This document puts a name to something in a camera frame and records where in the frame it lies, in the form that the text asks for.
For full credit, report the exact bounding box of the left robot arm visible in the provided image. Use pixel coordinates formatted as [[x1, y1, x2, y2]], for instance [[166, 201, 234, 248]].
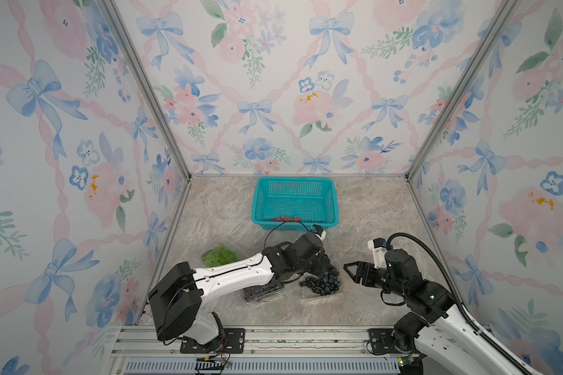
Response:
[[148, 225, 330, 347]]

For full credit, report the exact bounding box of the red grape bunch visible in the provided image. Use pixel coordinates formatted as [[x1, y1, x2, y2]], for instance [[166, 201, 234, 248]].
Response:
[[271, 216, 302, 223]]

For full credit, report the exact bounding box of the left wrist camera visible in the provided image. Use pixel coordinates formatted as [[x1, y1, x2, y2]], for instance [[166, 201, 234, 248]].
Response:
[[310, 224, 326, 242]]

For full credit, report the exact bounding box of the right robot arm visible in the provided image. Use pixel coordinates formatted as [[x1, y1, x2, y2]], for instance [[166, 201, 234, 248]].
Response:
[[343, 249, 537, 374]]

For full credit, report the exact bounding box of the black corrugated cable conduit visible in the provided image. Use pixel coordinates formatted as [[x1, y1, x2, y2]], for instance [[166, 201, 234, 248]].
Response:
[[386, 232, 536, 375]]

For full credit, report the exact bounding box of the teal plastic basket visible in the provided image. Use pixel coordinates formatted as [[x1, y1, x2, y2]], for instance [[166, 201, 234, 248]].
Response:
[[252, 177, 339, 231]]

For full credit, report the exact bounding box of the aluminium front rail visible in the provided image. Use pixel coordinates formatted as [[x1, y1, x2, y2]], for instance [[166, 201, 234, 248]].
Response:
[[104, 325, 512, 375]]

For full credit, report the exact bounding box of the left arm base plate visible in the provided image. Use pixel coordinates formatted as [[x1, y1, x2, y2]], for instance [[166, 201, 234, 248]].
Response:
[[180, 327, 246, 355]]

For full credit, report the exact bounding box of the clear plastic clamshell container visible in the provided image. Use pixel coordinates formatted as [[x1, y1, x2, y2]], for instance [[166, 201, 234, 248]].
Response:
[[200, 237, 242, 268]]

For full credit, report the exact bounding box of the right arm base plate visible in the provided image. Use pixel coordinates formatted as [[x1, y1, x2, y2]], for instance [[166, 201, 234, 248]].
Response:
[[367, 328, 415, 356]]

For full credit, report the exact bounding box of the green grape bunch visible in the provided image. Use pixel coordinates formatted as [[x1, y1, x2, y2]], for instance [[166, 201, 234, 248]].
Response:
[[201, 244, 240, 267]]

